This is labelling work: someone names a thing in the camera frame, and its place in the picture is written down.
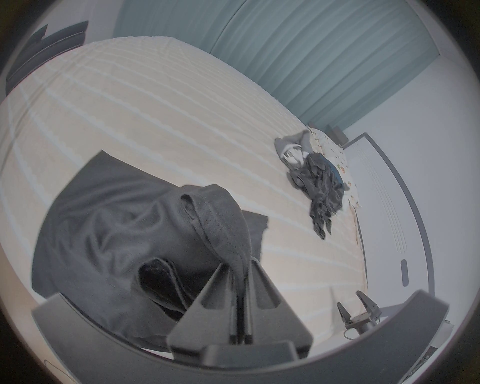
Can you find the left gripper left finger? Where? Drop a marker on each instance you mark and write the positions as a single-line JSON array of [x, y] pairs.
[[210, 315]]

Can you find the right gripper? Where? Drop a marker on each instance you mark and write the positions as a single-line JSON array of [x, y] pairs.
[[362, 321]]

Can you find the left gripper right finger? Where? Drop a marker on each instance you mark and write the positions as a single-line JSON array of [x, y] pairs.
[[273, 318]]

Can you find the black T-shirt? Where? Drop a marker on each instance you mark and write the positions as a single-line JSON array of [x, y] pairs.
[[112, 232]]

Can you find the pile of clothes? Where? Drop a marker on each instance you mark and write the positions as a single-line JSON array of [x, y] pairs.
[[322, 183]]

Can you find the bed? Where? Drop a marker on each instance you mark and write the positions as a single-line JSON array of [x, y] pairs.
[[168, 105]]

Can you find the white printed pillow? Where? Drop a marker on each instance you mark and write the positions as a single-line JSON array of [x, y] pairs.
[[339, 165]]

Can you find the grey bedside table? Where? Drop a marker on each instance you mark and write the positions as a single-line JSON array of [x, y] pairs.
[[337, 135]]

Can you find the blue-green curtain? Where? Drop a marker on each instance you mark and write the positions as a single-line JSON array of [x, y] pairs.
[[300, 56]]

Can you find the black chest of drawers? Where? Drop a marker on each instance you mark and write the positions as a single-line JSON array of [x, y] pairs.
[[48, 48]]

